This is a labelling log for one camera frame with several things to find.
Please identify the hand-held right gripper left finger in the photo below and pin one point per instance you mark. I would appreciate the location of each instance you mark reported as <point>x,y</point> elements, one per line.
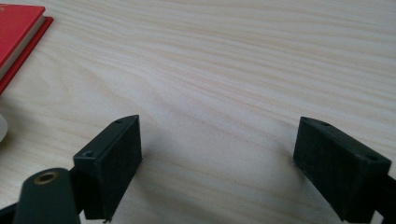
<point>109,168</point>

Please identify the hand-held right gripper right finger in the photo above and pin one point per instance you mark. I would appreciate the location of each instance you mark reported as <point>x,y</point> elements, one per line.
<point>339,168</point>

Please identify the red picture book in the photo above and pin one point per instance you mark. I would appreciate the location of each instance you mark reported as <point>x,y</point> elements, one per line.
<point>17,37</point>

